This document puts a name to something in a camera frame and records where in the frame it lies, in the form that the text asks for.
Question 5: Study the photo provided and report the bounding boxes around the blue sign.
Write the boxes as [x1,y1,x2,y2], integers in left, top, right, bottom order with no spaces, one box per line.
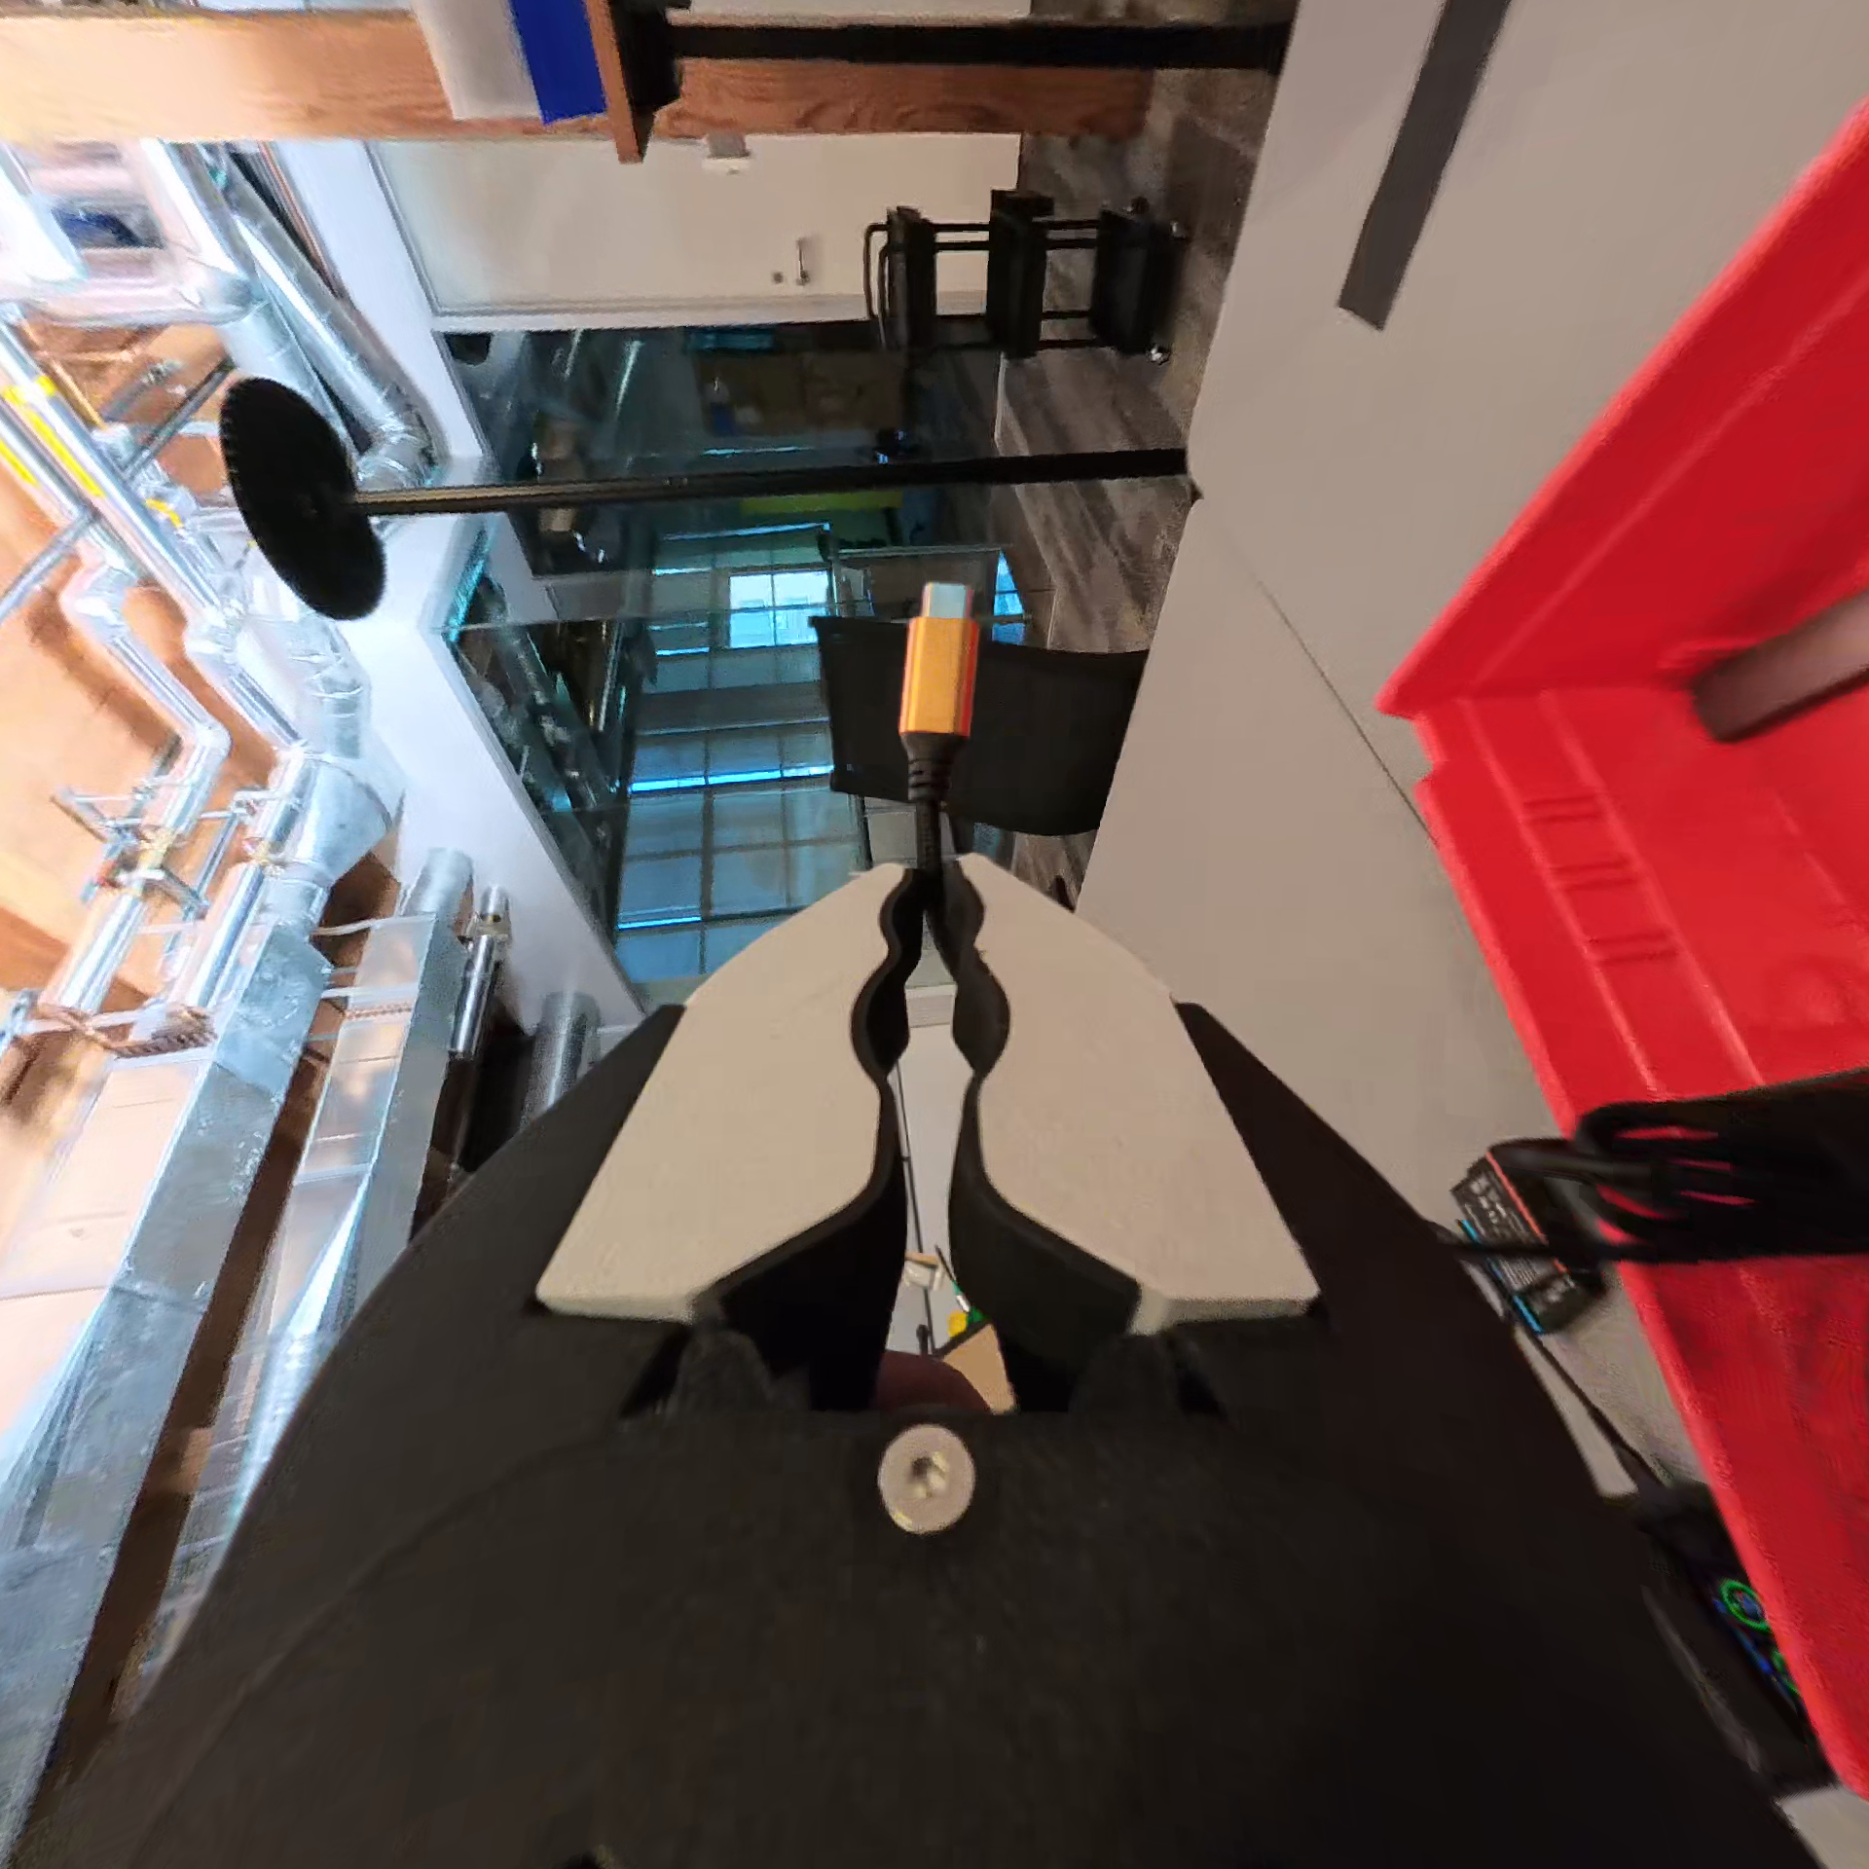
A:
[510,0,608,127]

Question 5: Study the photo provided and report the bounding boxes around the dark USB hub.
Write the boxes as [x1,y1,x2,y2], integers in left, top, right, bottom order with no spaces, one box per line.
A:
[1692,582,1869,742]

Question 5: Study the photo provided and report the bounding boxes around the red plastic bin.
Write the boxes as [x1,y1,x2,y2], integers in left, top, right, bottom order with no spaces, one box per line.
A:
[1378,184,1869,1805]

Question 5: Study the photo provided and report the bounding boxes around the black round knob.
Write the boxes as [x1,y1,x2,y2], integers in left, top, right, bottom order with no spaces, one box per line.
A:
[219,372,394,622]

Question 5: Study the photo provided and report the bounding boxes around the black cable orange plug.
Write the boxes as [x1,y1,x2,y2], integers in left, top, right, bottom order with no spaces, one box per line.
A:
[888,579,996,973]

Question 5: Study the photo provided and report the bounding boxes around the wooden post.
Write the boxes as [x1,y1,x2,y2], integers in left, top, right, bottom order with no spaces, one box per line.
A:
[0,0,1293,154]

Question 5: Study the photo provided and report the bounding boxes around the silver ventilation duct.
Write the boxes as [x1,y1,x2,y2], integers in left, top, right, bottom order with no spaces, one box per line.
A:
[0,140,600,1784]

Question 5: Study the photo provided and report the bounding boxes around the tangled black cable red plugs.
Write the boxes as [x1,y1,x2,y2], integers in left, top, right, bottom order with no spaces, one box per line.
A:
[1485,1063,1869,1277]

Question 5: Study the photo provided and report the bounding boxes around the black charger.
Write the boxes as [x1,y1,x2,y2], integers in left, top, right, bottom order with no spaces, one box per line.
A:
[1620,1472,1835,1805]

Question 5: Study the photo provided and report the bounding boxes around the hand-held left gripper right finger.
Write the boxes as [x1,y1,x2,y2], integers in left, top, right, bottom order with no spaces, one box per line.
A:
[951,854,1323,1393]

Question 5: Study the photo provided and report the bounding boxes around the black camera battery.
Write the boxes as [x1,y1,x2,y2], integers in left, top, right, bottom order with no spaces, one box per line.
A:
[1448,1145,1613,1340]

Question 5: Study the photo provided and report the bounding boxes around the black utility cart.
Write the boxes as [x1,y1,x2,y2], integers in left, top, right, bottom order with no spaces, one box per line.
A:
[865,187,1191,365]

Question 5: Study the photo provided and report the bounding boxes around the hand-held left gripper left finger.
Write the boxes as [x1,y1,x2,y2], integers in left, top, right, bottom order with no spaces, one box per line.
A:
[536,862,903,1379]

